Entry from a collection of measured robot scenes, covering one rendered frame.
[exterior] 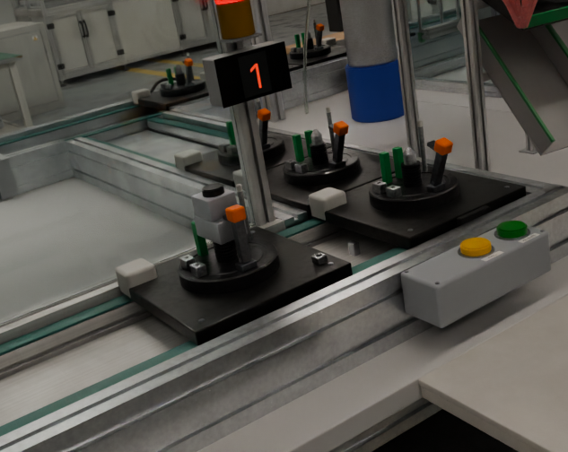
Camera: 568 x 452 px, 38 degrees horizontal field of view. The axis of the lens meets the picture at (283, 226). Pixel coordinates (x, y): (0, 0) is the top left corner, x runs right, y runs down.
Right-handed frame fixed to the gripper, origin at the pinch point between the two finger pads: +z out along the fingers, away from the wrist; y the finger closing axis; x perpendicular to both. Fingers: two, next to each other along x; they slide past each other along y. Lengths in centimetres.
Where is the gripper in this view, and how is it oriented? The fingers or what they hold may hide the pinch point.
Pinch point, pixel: (521, 21)
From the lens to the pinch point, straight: 114.1
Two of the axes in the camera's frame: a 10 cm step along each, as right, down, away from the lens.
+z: 1.6, 9.2, 3.6
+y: -8.2, 3.3, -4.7
